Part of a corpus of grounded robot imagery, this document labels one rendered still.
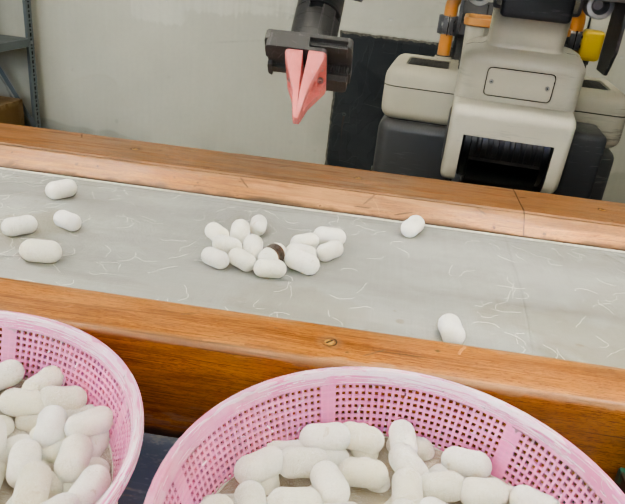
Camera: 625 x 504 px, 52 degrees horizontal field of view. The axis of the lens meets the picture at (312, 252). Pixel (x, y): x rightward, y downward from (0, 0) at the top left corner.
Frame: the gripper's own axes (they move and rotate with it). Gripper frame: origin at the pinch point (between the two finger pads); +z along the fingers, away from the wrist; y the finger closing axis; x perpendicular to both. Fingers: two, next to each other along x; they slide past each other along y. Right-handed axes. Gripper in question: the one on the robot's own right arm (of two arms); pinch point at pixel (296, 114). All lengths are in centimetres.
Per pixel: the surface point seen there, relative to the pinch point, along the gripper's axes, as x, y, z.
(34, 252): -6.6, -20.0, 23.7
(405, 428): -15.5, 14.3, 35.5
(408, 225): 5.4, 14.3, 9.2
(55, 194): 3.7, -25.9, 12.5
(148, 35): 150, -94, -139
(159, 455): -9.7, -3.2, 39.4
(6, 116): 168, -151, -101
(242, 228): 0.1, -3.1, 15.1
